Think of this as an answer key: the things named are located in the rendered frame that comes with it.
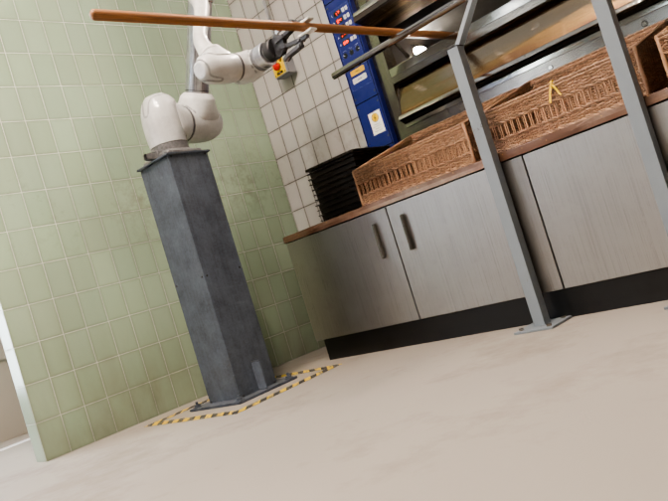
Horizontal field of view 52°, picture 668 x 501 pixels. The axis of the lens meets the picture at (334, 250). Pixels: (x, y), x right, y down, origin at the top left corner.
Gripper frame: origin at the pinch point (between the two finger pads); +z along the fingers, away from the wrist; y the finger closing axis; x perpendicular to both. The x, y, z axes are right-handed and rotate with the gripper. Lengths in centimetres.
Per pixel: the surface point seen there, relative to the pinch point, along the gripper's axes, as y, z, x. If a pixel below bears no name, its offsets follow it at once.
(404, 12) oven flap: -17, -14, -81
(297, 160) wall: 21, -105, -83
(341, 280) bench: 87, -47, -28
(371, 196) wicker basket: 59, -22, -33
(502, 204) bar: 78, 39, -22
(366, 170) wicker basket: 48, -20, -33
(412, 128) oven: 31, -29, -82
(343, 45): -19, -50, -79
